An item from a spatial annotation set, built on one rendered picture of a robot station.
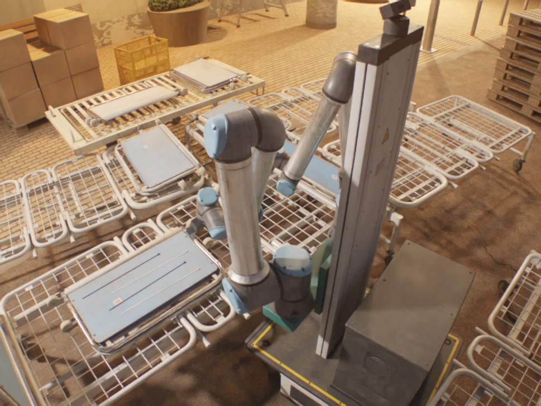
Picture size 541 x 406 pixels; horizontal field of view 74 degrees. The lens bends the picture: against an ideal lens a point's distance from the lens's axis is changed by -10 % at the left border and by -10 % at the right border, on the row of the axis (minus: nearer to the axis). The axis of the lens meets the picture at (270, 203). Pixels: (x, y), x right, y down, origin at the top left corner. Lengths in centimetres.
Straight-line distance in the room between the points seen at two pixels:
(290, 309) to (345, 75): 93
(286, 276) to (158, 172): 153
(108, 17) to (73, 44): 277
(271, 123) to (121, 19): 688
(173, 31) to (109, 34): 136
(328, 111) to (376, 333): 86
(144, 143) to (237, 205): 196
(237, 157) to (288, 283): 55
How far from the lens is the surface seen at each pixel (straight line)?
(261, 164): 133
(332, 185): 254
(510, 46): 570
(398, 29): 116
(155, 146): 304
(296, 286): 150
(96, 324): 198
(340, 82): 155
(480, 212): 365
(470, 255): 320
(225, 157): 115
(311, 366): 200
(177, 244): 218
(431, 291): 169
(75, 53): 518
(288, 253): 150
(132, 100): 364
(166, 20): 703
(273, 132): 119
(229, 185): 120
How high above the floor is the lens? 208
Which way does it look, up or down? 39 degrees down
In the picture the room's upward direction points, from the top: straight up
